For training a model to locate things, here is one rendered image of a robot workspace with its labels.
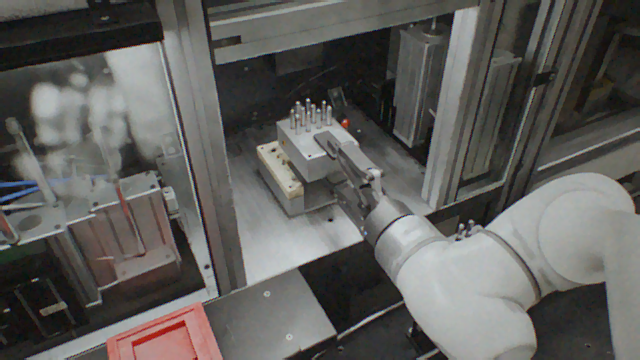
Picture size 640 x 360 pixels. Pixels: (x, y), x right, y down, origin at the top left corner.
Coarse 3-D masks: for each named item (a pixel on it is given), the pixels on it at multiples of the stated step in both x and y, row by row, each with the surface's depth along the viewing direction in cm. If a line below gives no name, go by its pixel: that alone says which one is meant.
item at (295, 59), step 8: (296, 48) 75; (304, 48) 75; (312, 48) 76; (320, 48) 77; (264, 56) 78; (272, 56) 75; (280, 56) 74; (288, 56) 75; (296, 56) 76; (304, 56) 76; (312, 56) 77; (320, 56) 78; (272, 64) 76; (280, 64) 75; (288, 64) 76; (296, 64) 76; (304, 64) 77; (312, 64) 78; (320, 64) 79; (280, 72) 76; (288, 72) 77
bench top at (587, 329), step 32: (352, 320) 96; (384, 320) 96; (544, 320) 96; (576, 320) 96; (608, 320) 96; (352, 352) 91; (384, 352) 91; (416, 352) 91; (544, 352) 91; (576, 352) 91; (608, 352) 91
